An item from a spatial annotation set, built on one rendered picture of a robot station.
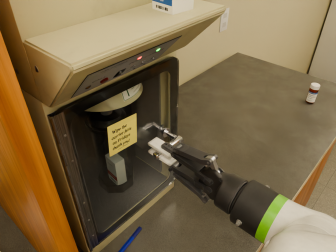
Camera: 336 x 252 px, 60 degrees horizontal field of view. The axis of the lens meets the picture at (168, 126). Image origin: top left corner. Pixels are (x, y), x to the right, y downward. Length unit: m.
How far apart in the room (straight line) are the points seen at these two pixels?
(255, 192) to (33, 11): 0.45
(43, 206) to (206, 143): 0.75
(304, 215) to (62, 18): 0.48
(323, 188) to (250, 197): 1.91
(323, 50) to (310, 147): 2.44
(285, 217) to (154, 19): 0.38
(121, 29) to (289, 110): 1.03
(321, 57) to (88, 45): 3.31
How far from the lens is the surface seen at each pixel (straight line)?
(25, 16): 0.44
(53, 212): 0.49
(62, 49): 0.40
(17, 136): 0.38
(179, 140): 0.69
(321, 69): 3.63
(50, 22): 0.46
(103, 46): 0.39
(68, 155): 0.55
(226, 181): 0.57
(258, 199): 0.55
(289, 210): 0.55
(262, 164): 1.06
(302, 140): 1.21
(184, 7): 0.52
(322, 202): 2.35
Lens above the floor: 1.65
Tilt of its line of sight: 38 degrees down
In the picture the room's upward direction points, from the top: straight up
